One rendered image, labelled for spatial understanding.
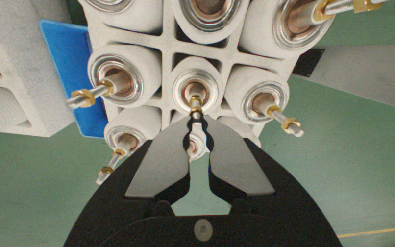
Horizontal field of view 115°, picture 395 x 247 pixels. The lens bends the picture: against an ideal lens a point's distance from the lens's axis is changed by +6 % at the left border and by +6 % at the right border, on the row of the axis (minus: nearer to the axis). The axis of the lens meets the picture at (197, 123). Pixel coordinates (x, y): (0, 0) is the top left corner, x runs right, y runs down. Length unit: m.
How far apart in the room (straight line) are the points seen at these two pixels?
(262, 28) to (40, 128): 0.52
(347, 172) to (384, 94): 0.89
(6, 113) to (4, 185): 0.89
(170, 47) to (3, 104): 0.37
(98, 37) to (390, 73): 0.45
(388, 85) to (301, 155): 0.58
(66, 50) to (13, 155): 0.69
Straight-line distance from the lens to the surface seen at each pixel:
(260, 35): 0.24
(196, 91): 0.18
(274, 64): 0.32
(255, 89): 0.23
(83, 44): 0.53
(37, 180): 1.16
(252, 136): 0.29
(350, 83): 0.34
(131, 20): 0.22
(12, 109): 0.49
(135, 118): 0.27
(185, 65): 0.21
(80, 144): 0.78
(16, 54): 0.45
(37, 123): 0.50
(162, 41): 0.28
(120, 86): 0.22
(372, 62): 0.34
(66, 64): 0.48
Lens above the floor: 0.45
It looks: 59 degrees down
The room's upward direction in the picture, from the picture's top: 177 degrees clockwise
